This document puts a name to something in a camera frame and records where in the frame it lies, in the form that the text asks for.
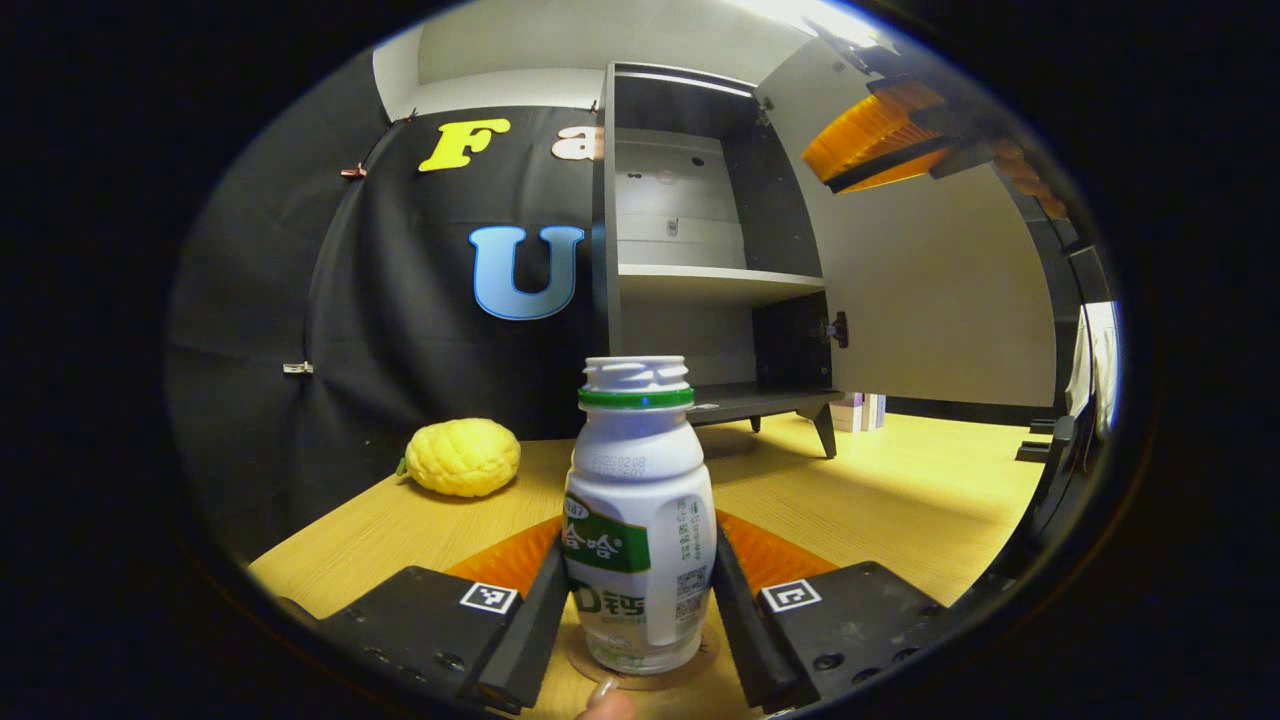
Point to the beige cabinet door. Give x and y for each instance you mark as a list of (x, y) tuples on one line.
[(920, 300)]

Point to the black backdrop cloth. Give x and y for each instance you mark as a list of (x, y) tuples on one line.
[(400, 300)]

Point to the silver clip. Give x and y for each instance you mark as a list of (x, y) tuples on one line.
[(297, 368)]

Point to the small upright book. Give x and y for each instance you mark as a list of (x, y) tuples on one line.
[(846, 412), (875, 410)]

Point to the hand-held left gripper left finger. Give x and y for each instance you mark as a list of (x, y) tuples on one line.
[(535, 630)]

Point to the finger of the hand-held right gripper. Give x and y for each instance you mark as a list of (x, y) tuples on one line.
[(910, 176), (870, 135)]

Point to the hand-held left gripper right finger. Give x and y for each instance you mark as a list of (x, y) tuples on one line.
[(745, 640)]

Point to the round brown coaster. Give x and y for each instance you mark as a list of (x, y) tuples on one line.
[(650, 683)]

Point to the black door hinge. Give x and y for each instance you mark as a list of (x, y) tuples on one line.
[(765, 105), (838, 328)]

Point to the red clip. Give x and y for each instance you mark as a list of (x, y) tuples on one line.
[(353, 171)]

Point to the ceiling light panel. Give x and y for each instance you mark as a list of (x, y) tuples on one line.
[(810, 15)]

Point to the white bottle green label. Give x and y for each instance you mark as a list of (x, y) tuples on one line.
[(640, 500)]

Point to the dark grey cabinet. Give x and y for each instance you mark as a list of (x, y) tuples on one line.
[(770, 200)]

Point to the yellow bumpy toy fruit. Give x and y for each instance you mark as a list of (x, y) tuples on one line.
[(462, 457)]

